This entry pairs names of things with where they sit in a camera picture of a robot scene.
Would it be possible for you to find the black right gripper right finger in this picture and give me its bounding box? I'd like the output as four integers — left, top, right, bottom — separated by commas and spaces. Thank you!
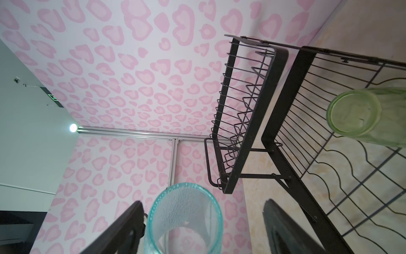
263, 199, 326, 254

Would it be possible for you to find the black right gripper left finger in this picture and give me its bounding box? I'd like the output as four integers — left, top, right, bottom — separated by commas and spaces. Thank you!
82, 201, 146, 254

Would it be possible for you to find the yellow-green clear cup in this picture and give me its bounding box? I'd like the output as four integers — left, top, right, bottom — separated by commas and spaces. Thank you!
326, 87, 406, 148

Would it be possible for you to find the aluminium frame left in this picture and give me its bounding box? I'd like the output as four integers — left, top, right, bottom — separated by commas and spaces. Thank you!
77, 127, 208, 187

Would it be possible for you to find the black wire dish rack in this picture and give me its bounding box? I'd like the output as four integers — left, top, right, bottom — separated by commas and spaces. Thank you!
205, 35, 406, 254

